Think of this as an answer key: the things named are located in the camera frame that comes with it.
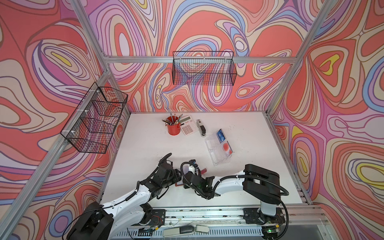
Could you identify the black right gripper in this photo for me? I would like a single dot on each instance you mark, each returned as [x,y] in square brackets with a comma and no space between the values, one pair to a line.
[186,186]

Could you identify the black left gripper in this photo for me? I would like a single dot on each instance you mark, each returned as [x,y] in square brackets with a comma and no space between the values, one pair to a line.
[176,175]

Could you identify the red leather card holder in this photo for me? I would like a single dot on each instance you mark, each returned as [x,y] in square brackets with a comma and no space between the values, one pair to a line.
[201,172]

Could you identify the clear plastic card tray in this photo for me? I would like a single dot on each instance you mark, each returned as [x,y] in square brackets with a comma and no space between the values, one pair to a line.
[215,150]

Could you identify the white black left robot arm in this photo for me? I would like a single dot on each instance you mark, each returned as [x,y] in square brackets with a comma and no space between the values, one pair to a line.
[101,221]

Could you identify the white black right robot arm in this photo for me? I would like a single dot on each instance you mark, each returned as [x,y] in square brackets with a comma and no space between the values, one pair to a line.
[258,182]

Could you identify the red credit card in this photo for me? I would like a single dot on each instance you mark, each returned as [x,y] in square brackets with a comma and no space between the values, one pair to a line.
[227,149]

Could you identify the blue credit card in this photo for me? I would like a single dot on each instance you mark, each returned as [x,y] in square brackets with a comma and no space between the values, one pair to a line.
[221,136]

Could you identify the red pen cup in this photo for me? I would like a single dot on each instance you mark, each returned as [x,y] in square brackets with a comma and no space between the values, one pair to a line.
[174,130]

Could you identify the white calculator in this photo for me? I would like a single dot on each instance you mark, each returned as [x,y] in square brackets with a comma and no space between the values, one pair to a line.
[188,125]

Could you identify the pens in cup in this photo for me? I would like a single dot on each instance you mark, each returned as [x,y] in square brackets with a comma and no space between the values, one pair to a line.
[172,120]

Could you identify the black silver stapler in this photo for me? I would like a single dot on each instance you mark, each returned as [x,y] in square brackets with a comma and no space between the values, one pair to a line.
[202,128]

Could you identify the black wire basket left wall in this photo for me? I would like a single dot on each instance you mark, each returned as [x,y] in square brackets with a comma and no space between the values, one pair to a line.
[91,127]

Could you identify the black wire basket wall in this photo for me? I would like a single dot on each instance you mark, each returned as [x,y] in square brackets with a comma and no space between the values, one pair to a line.
[207,68]
[91,127]

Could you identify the black wire basket back wall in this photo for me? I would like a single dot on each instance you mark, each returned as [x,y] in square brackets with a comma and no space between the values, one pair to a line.
[207,68]

